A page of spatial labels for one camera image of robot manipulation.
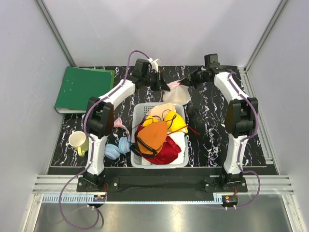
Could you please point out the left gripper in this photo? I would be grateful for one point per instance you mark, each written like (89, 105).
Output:
(160, 84)

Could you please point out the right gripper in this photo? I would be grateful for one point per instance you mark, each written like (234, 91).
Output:
(190, 80)

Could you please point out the white pink mesh laundry bag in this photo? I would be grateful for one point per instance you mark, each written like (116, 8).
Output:
(178, 94)

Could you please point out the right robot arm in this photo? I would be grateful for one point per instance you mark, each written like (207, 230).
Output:
(241, 120)

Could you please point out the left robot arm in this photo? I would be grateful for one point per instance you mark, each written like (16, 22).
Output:
(99, 118)

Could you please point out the grey plastic laundry basket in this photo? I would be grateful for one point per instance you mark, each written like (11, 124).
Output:
(150, 132)

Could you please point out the red satin bra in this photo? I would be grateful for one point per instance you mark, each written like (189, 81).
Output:
(169, 153)

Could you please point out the pink blue cat-ear headphones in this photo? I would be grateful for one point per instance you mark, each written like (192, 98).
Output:
(113, 152)

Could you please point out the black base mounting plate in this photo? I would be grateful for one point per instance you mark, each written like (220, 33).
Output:
(189, 184)

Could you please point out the yellow-green plastic cup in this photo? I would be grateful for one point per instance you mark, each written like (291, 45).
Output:
(78, 141)

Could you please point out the green ring binder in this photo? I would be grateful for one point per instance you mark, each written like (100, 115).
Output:
(79, 85)

